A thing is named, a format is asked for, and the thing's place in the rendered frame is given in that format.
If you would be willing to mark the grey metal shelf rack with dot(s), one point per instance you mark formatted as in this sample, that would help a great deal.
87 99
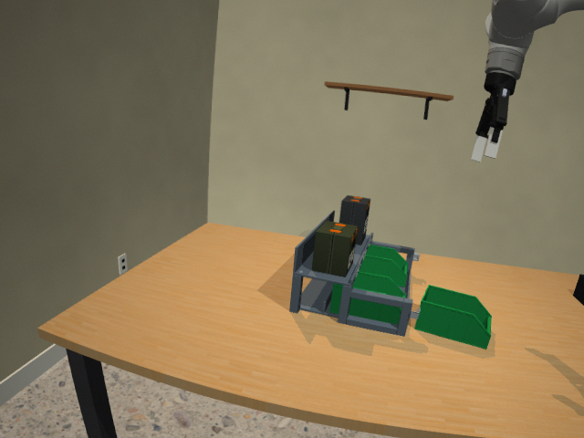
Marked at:
320 287

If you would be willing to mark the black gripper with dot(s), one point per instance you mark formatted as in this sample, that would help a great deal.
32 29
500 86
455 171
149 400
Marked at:
501 86

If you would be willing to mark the black case with orange latches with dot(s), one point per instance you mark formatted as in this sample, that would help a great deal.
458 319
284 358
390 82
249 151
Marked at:
355 212

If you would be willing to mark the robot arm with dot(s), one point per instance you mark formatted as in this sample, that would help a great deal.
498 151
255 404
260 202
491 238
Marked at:
509 39

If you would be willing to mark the green bin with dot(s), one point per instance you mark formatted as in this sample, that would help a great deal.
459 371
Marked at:
441 317
385 261
366 309

